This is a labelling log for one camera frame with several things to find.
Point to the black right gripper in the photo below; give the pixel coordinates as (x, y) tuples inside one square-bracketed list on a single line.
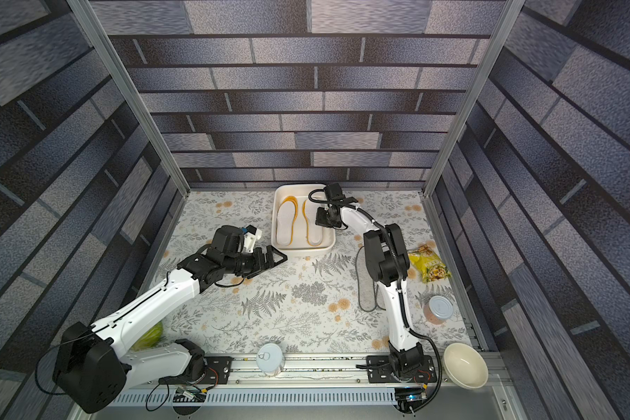
[(326, 217)]

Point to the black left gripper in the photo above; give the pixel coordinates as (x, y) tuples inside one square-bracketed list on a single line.
[(261, 262)]

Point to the white insole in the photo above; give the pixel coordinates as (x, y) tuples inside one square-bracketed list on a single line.
[(286, 220), (314, 232)]

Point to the grey insole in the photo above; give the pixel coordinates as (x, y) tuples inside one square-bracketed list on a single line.
[(366, 286)]

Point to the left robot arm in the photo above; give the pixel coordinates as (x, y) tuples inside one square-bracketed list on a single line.
[(96, 363)]

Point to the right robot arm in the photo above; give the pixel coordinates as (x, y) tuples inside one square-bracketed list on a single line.
[(387, 262)]

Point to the white plastic storage box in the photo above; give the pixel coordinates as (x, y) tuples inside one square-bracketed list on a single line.
[(288, 227)]

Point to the yellow snack bag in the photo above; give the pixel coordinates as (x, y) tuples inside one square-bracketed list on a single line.
[(427, 262)]

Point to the round tin can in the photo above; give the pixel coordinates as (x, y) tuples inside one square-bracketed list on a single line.
[(438, 310)]

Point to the green cabbage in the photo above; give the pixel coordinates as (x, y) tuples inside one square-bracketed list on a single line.
[(150, 339)]

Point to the cream ceramic bowl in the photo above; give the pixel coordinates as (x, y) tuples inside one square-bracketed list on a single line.
[(465, 367)]

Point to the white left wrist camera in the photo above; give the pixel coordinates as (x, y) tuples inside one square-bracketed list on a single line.
[(251, 235)]

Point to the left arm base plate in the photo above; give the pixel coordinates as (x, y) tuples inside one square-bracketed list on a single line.
[(215, 370)]

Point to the aluminium front rail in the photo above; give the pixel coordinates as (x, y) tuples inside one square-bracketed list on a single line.
[(325, 370)]

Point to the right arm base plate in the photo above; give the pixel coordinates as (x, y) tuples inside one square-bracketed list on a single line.
[(379, 370)]

